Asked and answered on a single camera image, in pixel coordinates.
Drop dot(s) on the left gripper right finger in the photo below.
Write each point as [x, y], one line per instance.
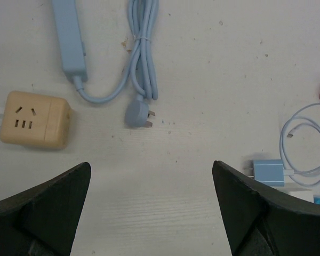
[261, 220]

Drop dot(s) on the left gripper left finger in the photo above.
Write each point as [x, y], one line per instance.
[43, 219]

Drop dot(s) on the light blue charger plug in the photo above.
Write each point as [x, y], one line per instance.
[270, 172]

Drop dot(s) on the tan cube socket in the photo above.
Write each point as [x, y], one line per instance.
[35, 120]

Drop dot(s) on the blue power strip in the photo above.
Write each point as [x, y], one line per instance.
[72, 49]

